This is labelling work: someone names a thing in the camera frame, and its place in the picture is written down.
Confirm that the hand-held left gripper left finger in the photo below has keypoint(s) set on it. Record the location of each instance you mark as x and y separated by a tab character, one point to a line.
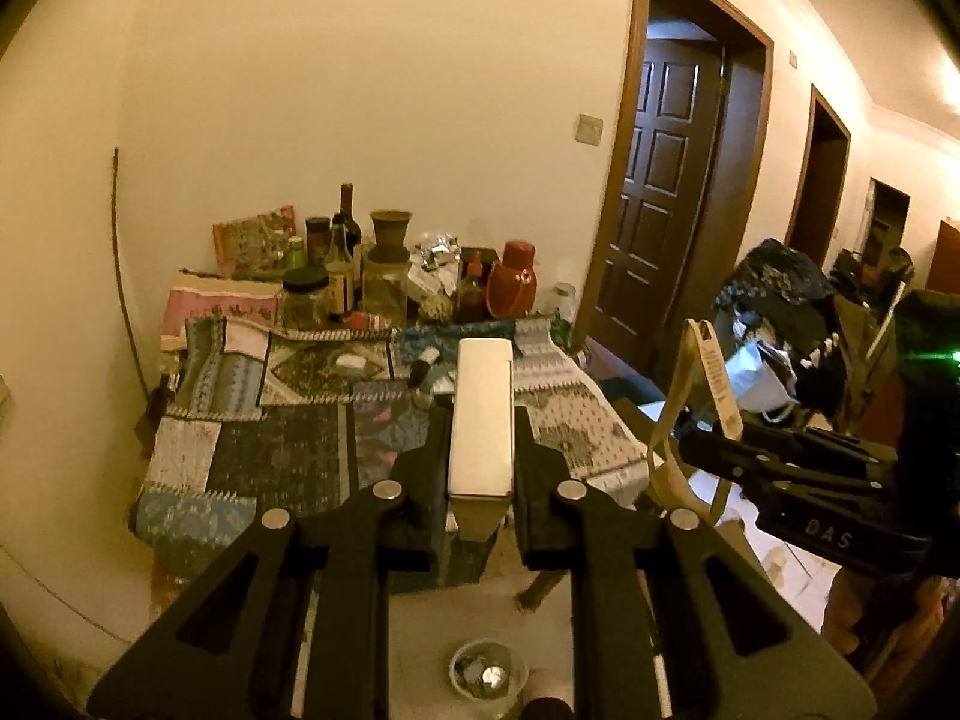
427	480

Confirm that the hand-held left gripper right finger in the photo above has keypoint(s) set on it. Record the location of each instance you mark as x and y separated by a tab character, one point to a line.
536	487

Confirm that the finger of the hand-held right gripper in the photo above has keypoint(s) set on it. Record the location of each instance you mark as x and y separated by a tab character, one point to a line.
832	446
780	480

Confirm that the long cream cardboard box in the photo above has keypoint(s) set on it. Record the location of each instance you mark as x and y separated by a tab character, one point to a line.
480	420

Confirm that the beige paper strip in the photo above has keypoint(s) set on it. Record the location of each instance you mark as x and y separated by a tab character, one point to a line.
712	367

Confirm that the white bowl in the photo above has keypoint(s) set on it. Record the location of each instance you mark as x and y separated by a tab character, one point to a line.
520	679

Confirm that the blue foil wrapper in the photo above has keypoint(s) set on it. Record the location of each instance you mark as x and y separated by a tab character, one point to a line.
469	669

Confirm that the person's right hand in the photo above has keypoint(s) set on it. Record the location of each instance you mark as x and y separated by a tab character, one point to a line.
844	607

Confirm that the white plastic bag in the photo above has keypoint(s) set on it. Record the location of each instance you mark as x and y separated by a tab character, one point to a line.
761	382

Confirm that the patchwork tablecloth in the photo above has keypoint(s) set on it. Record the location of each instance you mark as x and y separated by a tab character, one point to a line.
300	435

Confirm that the khaki bag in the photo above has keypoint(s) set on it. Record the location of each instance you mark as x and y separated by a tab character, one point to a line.
870	300

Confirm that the green plant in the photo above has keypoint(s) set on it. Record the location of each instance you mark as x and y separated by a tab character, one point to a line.
562	331

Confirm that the round twine ball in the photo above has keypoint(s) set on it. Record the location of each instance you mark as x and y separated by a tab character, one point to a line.
436	309

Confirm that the dark clothing pile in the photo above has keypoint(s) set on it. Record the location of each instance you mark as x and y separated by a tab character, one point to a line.
772	285

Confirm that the reddish wooden door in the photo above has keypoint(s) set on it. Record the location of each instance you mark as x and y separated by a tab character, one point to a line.
946	255

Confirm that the small clear glass jar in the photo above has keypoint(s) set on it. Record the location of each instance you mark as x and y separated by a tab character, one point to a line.
566	298

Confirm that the small brown bottle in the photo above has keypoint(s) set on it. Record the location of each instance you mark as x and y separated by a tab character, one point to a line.
472	292

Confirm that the large glass jar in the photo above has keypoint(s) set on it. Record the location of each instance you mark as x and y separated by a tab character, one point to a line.
385	289

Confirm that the red thermos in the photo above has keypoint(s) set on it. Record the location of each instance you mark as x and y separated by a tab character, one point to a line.
510	289

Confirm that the clear liquor bottle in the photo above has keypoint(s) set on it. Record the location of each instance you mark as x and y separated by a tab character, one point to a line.
341	285

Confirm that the glass jar black lid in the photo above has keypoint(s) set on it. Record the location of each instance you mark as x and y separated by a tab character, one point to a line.
304	300

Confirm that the crinkled clear cellophane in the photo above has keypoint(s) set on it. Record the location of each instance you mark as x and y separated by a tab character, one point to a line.
439	251

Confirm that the brown ceramic vase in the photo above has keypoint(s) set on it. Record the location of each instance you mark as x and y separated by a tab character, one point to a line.
390	236

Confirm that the green cap bottle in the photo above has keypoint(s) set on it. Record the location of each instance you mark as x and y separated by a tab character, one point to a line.
296	255

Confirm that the brown jar dark lid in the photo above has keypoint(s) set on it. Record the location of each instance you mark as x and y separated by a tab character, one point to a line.
318	240

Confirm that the dark wine bottle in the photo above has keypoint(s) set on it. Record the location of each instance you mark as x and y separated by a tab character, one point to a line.
347	214

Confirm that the floral printed box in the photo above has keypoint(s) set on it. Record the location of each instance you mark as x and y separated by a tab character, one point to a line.
251	240

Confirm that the brown panelled door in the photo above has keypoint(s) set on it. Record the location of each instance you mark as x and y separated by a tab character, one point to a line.
660	195

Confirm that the thin wooden stick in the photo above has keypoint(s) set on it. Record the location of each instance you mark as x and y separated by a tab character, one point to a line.
118	262

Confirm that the small brown door frame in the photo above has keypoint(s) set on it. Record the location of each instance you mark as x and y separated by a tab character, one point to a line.
868	217

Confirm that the narrow brown door frame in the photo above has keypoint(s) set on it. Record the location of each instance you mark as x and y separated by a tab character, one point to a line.
796	180

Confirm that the wide brown door frame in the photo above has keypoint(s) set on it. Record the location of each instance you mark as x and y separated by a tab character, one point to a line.
750	165

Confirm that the beige light switch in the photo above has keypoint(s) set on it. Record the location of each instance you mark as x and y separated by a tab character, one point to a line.
588	129

